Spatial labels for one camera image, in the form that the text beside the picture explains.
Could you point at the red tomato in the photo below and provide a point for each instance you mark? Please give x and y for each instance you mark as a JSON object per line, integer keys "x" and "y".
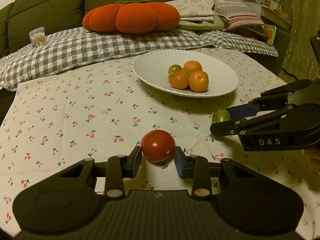
{"x": 157, "y": 146}

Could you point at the small orange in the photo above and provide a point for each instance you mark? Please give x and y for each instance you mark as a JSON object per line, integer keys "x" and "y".
{"x": 179, "y": 79}

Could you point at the orange with brown spot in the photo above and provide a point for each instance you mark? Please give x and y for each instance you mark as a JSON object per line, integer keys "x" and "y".
{"x": 198, "y": 81}

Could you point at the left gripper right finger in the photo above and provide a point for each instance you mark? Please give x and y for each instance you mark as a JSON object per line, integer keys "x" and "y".
{"x": 194, "y": 167}

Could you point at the striped patterned pillow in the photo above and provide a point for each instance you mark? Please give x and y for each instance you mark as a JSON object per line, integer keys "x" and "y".
{"x": 234, "y": 15}

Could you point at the yellow-green tomato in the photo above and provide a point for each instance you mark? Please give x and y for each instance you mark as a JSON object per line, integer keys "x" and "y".
{"x": 174, "y": 68}

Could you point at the green lime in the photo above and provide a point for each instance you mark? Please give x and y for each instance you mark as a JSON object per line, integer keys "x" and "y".
{"x": 220, "y": 115}

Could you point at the orange pumpkin cushion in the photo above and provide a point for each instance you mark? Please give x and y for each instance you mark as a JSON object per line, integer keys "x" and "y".
{"x": 132, "y": 18}

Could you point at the white ribbed plate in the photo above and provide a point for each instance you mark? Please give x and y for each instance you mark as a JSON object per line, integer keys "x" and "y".
{"x": 152, "y": 69}

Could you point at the folded floral bedsheet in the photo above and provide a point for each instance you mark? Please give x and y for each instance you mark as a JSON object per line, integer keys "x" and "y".
{"x": 199, "y": 15}

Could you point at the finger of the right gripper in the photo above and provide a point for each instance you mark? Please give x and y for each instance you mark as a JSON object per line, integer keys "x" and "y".
{"x": 296, "y": 120}
{"x": 269, "y": 100}

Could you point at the cherry print tablecloth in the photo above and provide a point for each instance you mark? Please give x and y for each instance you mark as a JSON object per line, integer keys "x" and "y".
{"x": 99, "y": 110}

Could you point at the grey checkered blanket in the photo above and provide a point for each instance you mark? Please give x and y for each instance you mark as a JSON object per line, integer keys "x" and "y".
{"x": 77, "y": 47}

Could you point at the green book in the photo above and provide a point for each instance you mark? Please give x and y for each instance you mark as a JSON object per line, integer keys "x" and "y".
{"x": 271, "y": 31}

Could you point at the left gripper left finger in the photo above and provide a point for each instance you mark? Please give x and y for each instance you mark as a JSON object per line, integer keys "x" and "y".
{"x": 120, "y": 167}

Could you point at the toothpick box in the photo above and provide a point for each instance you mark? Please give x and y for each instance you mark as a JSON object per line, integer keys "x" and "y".
{"x": 37, "y": 37}

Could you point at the large orange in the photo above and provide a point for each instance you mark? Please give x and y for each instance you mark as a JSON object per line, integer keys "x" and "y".
{"x": 192, "y": 66}

